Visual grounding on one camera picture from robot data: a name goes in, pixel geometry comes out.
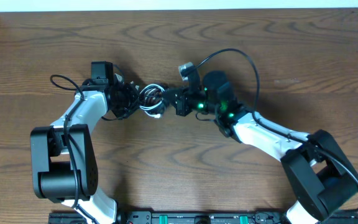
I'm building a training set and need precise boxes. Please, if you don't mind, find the white USB cable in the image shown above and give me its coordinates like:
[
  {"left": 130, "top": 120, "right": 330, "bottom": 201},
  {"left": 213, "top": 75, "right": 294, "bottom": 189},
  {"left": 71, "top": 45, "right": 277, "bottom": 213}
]
[{"left": 139, "top": 83, "right": 166, "bottom": 119}]

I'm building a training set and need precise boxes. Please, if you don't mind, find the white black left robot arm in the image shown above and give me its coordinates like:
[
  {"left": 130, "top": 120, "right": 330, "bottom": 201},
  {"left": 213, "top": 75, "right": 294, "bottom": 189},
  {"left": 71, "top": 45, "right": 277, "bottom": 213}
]
[{"left": 30, "top": 61, "right": 139, "bottom": 223}]

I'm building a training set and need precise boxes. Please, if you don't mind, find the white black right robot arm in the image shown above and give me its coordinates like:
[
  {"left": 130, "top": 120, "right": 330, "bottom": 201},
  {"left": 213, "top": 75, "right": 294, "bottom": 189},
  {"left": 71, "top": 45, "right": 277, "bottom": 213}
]
[{"left": 162, "top": 71, "right": 358, "bottom": 223}]

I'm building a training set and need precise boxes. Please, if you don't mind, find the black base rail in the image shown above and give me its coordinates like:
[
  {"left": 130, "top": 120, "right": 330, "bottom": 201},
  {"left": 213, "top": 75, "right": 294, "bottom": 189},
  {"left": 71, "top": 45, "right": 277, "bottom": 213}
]
[{"left": 48, "top": 211, "right": 358, "bottom": 224}]

